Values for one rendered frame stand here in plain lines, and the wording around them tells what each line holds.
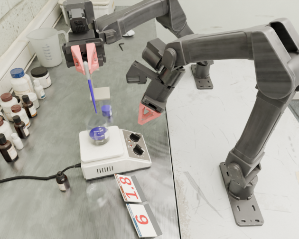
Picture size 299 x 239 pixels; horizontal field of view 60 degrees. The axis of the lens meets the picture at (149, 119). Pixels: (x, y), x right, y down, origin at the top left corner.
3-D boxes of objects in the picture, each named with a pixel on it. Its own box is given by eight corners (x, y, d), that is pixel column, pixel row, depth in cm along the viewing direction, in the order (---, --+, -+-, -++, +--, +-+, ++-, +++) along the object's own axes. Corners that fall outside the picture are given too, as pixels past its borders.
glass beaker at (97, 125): (109, 131, 78) (106, 109, 73) (112, 146, 74) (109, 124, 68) (86, 135, 77) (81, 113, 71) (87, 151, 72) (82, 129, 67)
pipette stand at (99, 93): (109, 88, 110) (106, 61, 102) (110, 99, 104) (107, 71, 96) (90, 89, 109) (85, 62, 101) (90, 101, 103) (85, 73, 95)
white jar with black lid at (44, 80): (36, 90, 109) (31, 76, 104) (34, 82, 113) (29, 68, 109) (52, 86, 111) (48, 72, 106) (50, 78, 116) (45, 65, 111)
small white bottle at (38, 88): (36, 99, 104) (30, 83, 99) (39, 95, 106) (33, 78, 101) (44, 99, 104) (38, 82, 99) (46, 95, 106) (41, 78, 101)
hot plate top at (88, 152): (118, 126, 80) (117, 124, 80) (125, 155, 72) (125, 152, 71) (79, 133, 78) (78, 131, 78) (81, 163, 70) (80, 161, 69)
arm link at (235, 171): (228, 162, 63) (248, 176, 60) (247, 144, 67) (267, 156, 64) (222, 178, 67) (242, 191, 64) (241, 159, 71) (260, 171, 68)
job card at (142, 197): (135, 175, 76) (134, 167, 73) (146, 200, 70) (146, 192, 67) (115, 182, 74) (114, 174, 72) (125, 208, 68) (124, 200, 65)
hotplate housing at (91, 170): (142, 138, 88) (141, 121, 82) (152, 168, 78) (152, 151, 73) (75, 151, 83) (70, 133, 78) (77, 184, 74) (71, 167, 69)
